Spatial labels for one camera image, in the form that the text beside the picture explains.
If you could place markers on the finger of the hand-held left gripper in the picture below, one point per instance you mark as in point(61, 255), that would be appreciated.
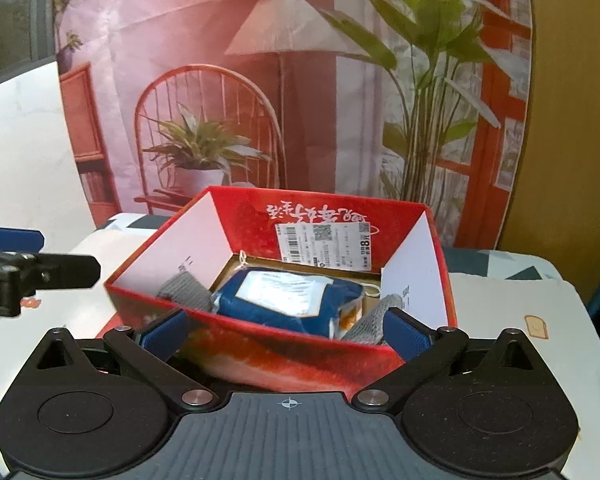
point(15, 239)
point(65, 270)

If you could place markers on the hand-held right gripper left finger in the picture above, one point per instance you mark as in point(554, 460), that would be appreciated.
point(164, 334)

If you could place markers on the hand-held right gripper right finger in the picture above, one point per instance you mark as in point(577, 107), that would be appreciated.
point(405, 334)

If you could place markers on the red strawberry print cardboard box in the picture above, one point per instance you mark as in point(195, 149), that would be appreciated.
point(260, 355)

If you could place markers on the blue packet with white label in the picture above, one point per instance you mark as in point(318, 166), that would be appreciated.
point(260, 310)

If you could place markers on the white board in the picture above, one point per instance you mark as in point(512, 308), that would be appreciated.
point(20, 160)

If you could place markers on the wooden panel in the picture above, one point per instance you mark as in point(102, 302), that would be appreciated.
point(570, 135)

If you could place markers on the dark window with frame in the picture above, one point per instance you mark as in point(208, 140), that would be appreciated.
point(10, 10)

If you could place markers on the printed wall tapestry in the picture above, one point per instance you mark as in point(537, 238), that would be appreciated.
point(180, 35)

